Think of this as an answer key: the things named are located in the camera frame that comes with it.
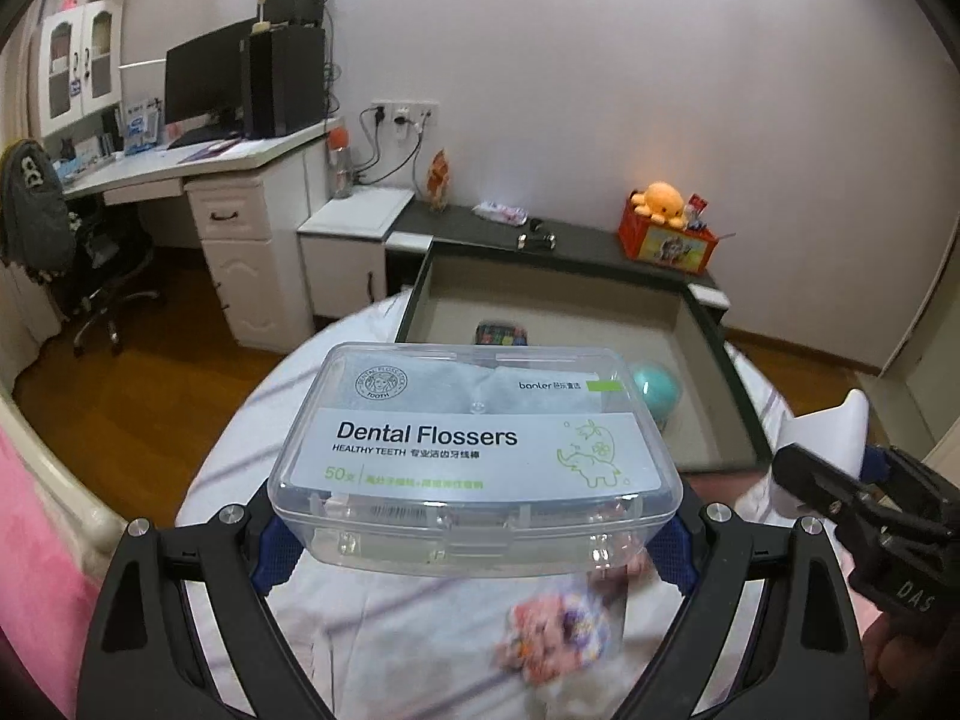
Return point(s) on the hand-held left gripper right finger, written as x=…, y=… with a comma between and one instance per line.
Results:
x=675, y=549

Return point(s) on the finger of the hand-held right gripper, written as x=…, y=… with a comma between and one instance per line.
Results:
x=922, y=480
x=817, y=481

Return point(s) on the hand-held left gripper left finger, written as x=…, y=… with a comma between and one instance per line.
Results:
x=274, y=551

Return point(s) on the white plastic toy figures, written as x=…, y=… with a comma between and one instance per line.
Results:
x=825, y=427

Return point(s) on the clear plastic dental floss box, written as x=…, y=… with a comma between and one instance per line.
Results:
x=465, y=450

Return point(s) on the pink storage box green rim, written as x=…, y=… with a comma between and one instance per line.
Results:
x=562, y=300

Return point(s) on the person's right hand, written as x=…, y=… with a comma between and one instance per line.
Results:
x=892, y=660

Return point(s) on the teal ball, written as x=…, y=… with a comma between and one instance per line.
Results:
x=660, y=390

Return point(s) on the cream bed footboard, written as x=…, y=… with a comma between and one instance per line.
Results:
x=82, y=514

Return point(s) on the pink blanket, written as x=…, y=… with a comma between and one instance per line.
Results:
x=37, y=577

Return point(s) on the red printed cardboard box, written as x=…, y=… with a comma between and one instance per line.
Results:
x=664, y=244

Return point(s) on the orange plush octopus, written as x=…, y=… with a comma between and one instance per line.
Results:
x=658, y=204

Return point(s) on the dark low bench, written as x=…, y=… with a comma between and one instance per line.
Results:
x=585, y=240

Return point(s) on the black office chair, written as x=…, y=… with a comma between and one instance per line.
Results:
x=112, y=270

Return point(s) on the white nightstand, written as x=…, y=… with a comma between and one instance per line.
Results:
x=352, y=225

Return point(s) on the small metal dumbbell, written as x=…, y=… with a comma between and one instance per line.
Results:
x=537, y=242

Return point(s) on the tissue packet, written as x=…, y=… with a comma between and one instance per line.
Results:
x=500, y=212

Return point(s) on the clear bottle with orange cap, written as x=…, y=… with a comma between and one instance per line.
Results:
x=341, y=165

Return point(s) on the orange standing figure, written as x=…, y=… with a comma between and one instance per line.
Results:
x=438, y=180

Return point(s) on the grey backpack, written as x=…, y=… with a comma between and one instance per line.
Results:
x=34, y=210

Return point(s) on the blue box on desk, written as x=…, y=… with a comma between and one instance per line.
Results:
x=142, y=131

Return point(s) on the white plug charger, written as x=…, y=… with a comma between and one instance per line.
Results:
x=403, y=124

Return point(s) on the black computer tower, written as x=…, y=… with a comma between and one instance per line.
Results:
x=285, y=82

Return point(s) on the black computer monitor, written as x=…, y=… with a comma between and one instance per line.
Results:
x=206, y=75

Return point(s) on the white glass-door cabinet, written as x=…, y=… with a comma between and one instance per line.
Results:
x=79, y=67

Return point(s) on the white drawer pedestal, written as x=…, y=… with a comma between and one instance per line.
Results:
x=255, y=255

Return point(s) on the white wall socket strip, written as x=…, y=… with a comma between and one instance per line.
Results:
x=405, y=109

